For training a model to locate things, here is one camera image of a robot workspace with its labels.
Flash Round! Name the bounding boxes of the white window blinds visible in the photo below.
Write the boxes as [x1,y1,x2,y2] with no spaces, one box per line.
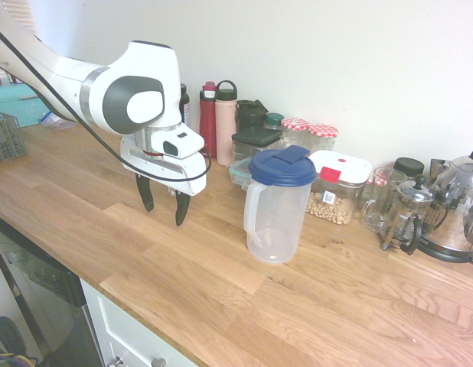
[6,0,37,31]

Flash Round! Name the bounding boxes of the grey plastic crate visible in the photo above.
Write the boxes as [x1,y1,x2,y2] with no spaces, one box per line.
[0,109,29,161]

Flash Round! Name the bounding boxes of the black stand leg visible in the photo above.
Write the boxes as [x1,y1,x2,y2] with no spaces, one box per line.
[0,239,52,359]

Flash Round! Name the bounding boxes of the clear plastic pitcher blue lid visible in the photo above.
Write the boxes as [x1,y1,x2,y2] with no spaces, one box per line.
[243,145,318,265]

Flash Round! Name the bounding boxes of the stainless steel electric kettle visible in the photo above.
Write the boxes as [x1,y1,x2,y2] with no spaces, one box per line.
[418,148,473,265]

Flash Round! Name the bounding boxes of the jar black lid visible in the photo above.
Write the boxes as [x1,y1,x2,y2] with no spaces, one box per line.
[393,157,426,180]

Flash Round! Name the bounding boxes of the red water bottle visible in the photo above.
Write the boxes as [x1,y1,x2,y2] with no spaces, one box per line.
[199,80,218,160]

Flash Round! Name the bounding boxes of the clear container dark green lid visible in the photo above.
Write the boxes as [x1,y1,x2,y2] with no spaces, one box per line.
[231,126,283,165]

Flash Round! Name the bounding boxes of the white cabinet drawer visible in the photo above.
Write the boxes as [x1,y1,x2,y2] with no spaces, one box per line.
[79,277,201,367]

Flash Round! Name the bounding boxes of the clear glass mug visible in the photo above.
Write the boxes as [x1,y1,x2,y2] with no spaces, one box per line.
[360,167,408,233]

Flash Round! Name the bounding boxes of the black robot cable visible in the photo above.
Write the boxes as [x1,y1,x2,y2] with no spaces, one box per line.
[0,23,214,181]

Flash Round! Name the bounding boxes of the black dishwasher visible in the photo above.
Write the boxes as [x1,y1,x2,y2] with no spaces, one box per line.
[0,213,103,367]

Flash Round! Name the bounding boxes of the glass container teal lid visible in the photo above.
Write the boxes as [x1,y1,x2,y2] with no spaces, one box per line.
[227,158,255,192]

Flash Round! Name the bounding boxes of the dark green shaker bottle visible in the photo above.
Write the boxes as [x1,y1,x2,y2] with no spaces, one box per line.
[235,99,268,135]

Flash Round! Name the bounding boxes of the glass jar green lid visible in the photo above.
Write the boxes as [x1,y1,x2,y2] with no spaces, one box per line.
[263,112,286,133]

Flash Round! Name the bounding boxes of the teal box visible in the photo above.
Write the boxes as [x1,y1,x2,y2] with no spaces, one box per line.
[0,82,64,129]

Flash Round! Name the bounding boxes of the glass french press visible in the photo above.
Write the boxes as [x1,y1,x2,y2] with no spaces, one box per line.
[380,174,436,256]

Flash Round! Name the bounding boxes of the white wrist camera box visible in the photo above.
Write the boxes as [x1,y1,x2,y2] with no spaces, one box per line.
[150,122,206,160]

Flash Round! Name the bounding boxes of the jar red checkered lid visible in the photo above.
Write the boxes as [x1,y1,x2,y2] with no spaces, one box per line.
[365,170,390,188]
[280,117,312,152]
[307,123,340,154]

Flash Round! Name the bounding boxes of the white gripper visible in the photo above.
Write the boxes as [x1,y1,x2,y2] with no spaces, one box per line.
[119,135,207,227]

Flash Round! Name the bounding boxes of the pink water bottle black cap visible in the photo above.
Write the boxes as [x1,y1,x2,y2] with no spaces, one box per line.
[214,80,238,167]

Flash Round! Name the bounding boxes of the nut container white red lid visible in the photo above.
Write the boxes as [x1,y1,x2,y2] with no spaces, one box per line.
[305,150,374,226]

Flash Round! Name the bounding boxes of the clear plastic zip bag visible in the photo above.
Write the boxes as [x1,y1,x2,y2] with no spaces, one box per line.
[38,112,79,132]

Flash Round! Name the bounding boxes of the silver drawer handle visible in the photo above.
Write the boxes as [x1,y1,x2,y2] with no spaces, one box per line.
[109,356,167,367]

